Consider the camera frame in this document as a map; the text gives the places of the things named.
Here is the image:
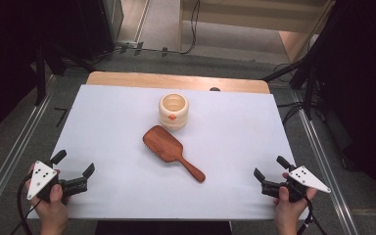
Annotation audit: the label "black stand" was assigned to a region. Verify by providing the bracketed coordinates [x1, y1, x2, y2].
[261, 32, 327, 121]
[32, 38, 96, 107]

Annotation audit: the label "cream ceramic cup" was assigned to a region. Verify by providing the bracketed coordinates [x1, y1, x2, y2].
[158, 92, 190, 131]

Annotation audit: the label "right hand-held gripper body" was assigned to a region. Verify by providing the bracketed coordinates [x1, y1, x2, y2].
[260, 164, 332, 204]

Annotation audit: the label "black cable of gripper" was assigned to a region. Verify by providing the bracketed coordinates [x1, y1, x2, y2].
[10, 172, 42, 235]
[295, 182, 328, 235]

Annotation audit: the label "wooden table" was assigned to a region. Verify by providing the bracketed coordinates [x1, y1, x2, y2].
[86, 70, 271, 95]

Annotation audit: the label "metal floor rail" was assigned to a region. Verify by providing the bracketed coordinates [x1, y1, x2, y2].
[0, 75, 57, 226]
[290, 89, 361, 235]

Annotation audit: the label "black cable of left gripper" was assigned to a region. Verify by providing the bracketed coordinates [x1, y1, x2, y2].
[10, 172, 42, 235]

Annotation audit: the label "person's right hand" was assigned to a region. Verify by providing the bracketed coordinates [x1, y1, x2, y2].
[272, 171, 318, 235]

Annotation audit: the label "wooden paddle hairbrush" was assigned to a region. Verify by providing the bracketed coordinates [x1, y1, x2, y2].
[142, 124, 207, 183]

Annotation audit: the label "black hanging cable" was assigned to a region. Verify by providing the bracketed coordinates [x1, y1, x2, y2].
[179, 0, 202, 55]

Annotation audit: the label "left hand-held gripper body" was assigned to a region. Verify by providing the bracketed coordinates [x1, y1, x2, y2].
[25, 159, 89, 203]

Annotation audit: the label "white table mat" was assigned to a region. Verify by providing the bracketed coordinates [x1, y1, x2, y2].
[28, 84, 309, 221]

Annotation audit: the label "person's left hand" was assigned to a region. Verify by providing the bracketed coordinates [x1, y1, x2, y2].
[25, 164, 71, 235]

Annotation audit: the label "black floor cables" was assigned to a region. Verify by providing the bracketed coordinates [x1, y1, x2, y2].
[272, 62, 307, 126]

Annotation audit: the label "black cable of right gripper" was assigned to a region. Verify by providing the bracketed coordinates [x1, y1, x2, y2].
[295, 182, 328, 235]

